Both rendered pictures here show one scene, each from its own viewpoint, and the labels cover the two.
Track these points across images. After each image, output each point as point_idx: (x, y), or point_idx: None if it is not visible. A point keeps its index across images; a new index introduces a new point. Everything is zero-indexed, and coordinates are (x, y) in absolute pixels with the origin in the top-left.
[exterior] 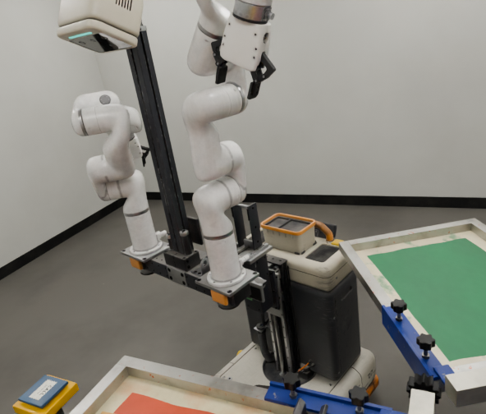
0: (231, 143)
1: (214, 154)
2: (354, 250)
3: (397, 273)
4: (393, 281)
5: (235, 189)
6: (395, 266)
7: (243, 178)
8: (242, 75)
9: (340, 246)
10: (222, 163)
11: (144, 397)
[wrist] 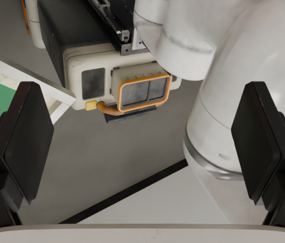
0: (192, 69)
1: (195, 0)
2: (51, 97)
3: None
4: None
5: (145, 6)
6: (0, 101)
7: (144, 35)
8: (228, 212)
9: (71, 95)
10: (175, 6)
11: None
